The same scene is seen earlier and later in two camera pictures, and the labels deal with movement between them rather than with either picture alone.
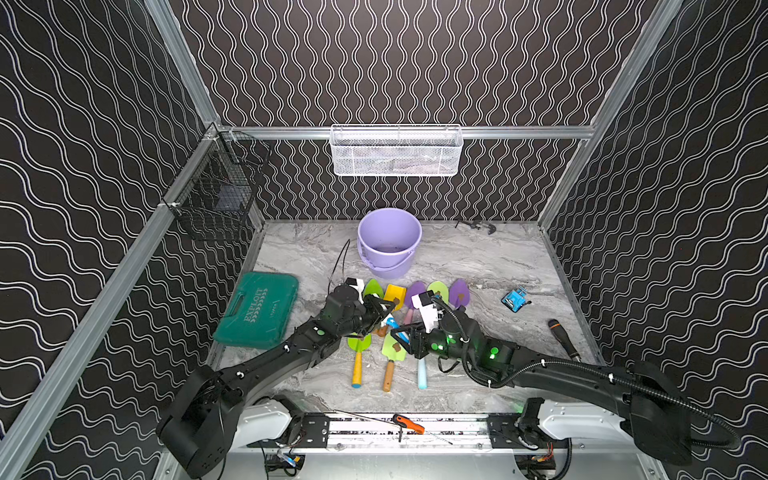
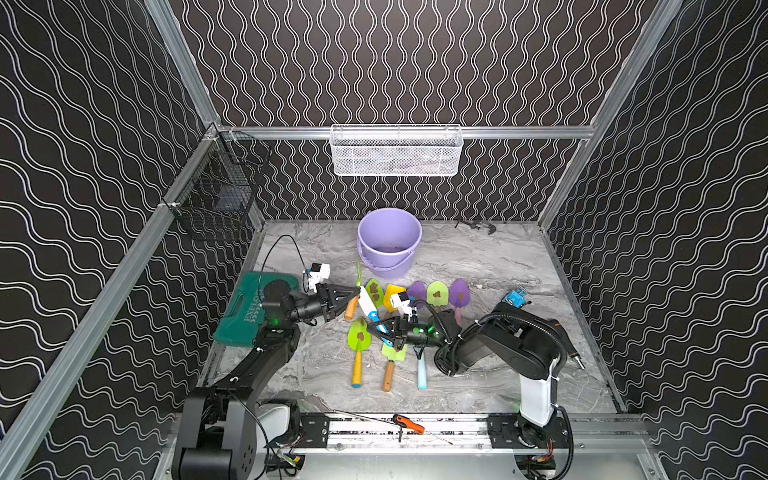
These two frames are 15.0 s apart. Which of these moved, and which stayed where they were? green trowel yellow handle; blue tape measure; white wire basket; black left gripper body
Moved: black left gripper body
Stayed: blue tape measure; green trowel yellow handle; white wire basket
